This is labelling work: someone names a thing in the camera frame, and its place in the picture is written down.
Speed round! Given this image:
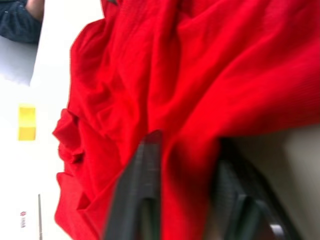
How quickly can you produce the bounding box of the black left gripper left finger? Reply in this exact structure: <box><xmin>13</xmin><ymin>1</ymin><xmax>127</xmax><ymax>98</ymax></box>
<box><xmin>104</xmin><ymin>129</ymin><xmax>163</xmax><ymax>240</ymax></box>

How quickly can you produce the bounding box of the yellow tape marker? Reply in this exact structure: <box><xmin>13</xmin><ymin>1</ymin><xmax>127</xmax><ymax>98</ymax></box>
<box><xmin>17</xmin><ymin>105</ymin><xmax>37</xmax><ymax>141</ymax></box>

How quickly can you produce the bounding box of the person in dark ribbed clothing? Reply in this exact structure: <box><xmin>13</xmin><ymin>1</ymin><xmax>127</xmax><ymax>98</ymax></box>
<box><xmin>0</xmin><ymin>0</ymin><xmax>44</xmax><ymax>45</ymax></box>

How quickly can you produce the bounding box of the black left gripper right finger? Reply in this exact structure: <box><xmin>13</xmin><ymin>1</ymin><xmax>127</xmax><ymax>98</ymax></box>
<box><xmin>213</xmin><ymin>138</ymin><xmax>285</xmax><ymax>240</ymax></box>

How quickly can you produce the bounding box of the red t-shirt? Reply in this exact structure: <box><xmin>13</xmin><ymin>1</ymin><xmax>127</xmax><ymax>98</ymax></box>
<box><xmin>51</xmin><ymin>0</ymin><xmax>320</xmax><ymax>240</ymax></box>

